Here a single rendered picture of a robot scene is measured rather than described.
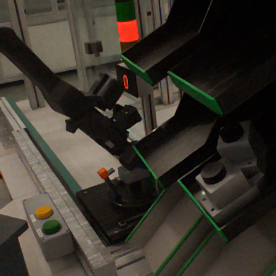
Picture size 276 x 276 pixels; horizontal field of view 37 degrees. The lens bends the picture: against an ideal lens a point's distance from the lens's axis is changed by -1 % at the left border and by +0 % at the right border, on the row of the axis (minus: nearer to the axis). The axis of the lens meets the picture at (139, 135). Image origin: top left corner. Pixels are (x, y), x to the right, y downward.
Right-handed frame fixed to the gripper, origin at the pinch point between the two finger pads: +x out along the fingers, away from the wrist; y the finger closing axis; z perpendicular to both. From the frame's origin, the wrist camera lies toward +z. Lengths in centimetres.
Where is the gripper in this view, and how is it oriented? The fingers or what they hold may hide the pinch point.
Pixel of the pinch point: (133, 156)
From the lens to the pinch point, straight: 96.2
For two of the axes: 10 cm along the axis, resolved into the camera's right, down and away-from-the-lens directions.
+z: 6.2, -7.8, 0.5
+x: 6.4, 5.5, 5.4
